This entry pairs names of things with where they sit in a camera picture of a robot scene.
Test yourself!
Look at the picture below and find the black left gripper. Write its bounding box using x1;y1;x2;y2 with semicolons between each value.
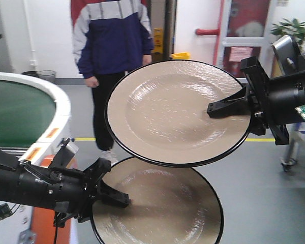
54;158;131;223

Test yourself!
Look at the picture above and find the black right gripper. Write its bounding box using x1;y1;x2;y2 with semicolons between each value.
206;56;289;145

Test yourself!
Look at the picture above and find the beige plate black rim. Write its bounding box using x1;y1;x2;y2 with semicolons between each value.
105;60;250;167
91;158;224;243

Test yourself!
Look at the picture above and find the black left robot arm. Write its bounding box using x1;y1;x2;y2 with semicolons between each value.
0;146;130;227

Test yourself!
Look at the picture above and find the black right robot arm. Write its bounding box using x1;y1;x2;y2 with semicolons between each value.
207;56;305;145

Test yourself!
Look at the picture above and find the white outer conveyor rim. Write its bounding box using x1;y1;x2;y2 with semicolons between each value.
0;72;71;165

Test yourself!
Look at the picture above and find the potted green plant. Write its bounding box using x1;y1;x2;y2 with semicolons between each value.
270;18;305;51

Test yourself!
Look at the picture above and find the yellow wet floor sign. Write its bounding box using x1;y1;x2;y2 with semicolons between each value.
152;28;164;53

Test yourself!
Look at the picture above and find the green conveyor belt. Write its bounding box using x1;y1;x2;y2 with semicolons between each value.
0;80;56;148

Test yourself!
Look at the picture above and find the person in blue jacket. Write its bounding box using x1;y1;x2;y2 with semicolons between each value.
70;0;154;164

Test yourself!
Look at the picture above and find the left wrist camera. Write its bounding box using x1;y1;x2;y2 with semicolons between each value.
48;138;79;169

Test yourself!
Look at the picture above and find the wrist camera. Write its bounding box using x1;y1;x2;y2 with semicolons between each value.
48;138;79;169
271;35;305;75

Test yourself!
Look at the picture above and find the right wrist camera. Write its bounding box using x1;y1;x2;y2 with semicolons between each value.
271;35;305;75

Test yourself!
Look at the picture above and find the wire mesh waste bin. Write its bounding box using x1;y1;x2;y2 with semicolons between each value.
37;70;56;83

